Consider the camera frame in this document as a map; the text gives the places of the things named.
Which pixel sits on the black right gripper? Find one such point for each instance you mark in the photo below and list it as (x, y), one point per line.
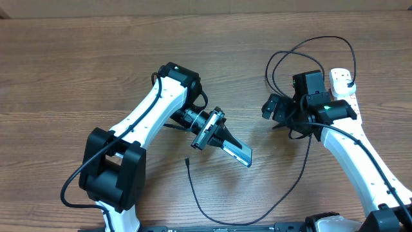
(283, 106)

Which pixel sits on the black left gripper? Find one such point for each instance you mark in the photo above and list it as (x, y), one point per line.
(213, 129)

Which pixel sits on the black Samsung smartphone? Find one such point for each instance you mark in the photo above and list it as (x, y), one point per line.
(242, 153)

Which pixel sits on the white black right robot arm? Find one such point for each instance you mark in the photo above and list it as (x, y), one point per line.
(333, 117)

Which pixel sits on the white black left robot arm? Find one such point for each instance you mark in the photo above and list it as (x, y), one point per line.
(114, 161)

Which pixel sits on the white charger plug adapter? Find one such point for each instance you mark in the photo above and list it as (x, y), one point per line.
(342, 88)

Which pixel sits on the white power strip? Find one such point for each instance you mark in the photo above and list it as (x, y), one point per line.
(340, 74)

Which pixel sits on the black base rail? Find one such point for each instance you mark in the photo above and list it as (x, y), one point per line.
(219, 228)

